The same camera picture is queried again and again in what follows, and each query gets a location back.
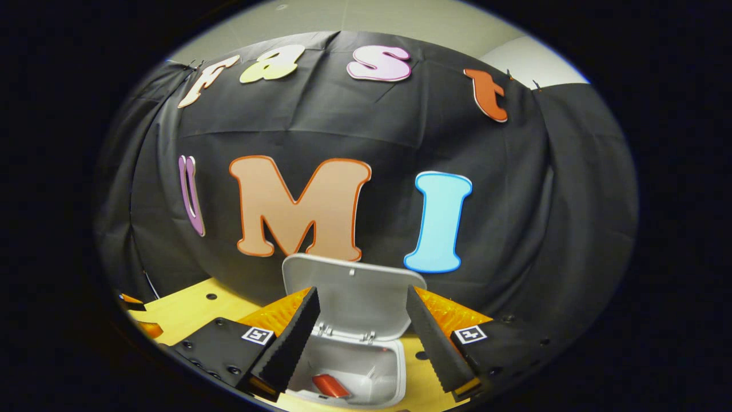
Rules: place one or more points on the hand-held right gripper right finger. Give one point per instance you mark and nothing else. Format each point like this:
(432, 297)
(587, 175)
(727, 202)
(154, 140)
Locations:
(434, 349)

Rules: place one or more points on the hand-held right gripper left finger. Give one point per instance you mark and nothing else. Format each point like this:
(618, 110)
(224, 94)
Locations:
(291, 343)

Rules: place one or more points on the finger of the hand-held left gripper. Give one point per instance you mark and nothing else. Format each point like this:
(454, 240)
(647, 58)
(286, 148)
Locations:
(132, 304)
(151, 330)

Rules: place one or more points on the red pop can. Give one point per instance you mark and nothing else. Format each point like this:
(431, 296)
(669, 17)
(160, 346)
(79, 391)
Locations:
(330, 386)

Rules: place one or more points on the white desktop garbage bin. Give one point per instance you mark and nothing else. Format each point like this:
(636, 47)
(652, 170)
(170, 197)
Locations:
(354, 297)

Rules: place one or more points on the wooden desktop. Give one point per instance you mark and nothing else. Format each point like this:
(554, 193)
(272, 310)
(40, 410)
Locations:
(189, 312)

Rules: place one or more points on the black backdrop cloth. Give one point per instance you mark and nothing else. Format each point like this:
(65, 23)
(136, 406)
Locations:
(514, 200)

